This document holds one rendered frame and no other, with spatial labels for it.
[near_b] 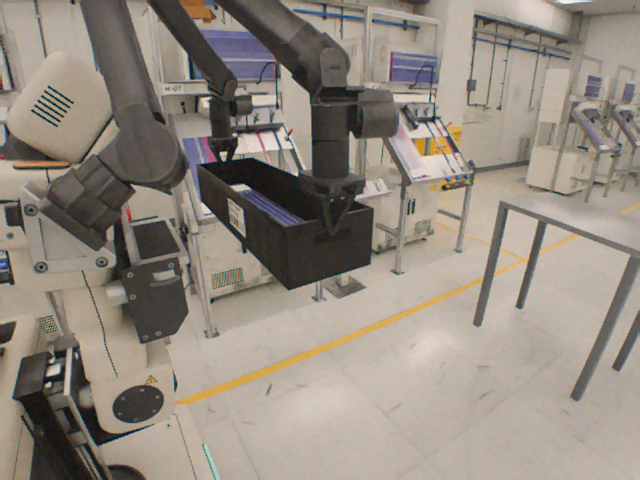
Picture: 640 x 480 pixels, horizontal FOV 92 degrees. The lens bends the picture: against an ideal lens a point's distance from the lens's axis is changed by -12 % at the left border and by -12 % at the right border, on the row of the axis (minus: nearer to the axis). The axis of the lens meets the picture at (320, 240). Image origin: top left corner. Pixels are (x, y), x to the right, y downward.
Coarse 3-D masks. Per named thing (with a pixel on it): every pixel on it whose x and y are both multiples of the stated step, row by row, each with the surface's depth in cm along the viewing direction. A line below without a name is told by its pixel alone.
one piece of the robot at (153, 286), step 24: (144, 240) 68; (168, 240) 68; (144, 264) 58; (168, 264) 60; (120, 288) 58; (144, 288) 59; (168, 288) 61; (144, 312) 60; (168, 312) 63; (144, 336) 62
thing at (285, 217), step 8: (232, 184) 101; (240, 184) 101; (240, 192) 93; (248, 192) 93; (256, 192) 93; (256, 200) 86; (264, 200) 86; (264, 208) 80; (272, 208) 80; (280, 208) 80; (280, 216) 75; (288, 216) 75; (288, 224) 71
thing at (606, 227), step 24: (504, 216) 176; (552, 216) 153; (576, 216) 153; (600, 216) 154; (624, 216) 154; (600, 240) 131; (624, 240) 127; (528, 264) 209; (528, 288) 215; (624, 288) 125; (480, 312) 200; (600, 336) 136; (624, 360) 162; (576, 384) 149
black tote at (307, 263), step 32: (256, 160) 101; (224, 192) 76; (288, 192) 87; (224, 224) 82; (256, 224) 62; (320, 224) 55; (352, 224) 59; (256, 256) 67; (288, 256) 54; (320, 256) 57; (352, 256) 61; (288, 288) 56
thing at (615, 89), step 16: (608, 80) 486; (624, 80) 475; (608, 96) 501; (624, 96) 492; (608, 112) 495; (624, 112) 501; (624, 128) 483; (576, 144) 551; (608, 160) 513; (624, 160) 543
